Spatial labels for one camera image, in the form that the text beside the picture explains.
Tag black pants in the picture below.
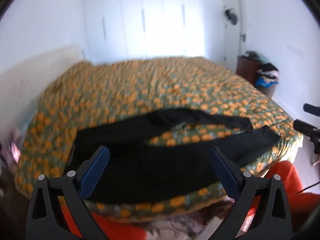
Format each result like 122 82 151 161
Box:
66 108 280 205

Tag orange floral green bedspread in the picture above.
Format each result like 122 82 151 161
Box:
14 56 304 224

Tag brown laundry basket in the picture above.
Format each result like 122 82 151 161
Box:
257 83 277 99

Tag red fuzzy coat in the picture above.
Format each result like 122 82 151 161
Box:
60 160 320 240

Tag white wardrobe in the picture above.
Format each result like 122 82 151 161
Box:
83 0 225 63

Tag brown wooden nightstand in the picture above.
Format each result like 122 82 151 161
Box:
236 56 261 86

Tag white headboard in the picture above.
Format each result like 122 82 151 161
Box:
1 45 83 141

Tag black hat on door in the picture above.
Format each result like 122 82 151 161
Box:
224 8 238 25

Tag pile of clothes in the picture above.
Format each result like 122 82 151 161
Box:
255 63 279 88

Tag white door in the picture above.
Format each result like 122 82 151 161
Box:
223 0 246 72

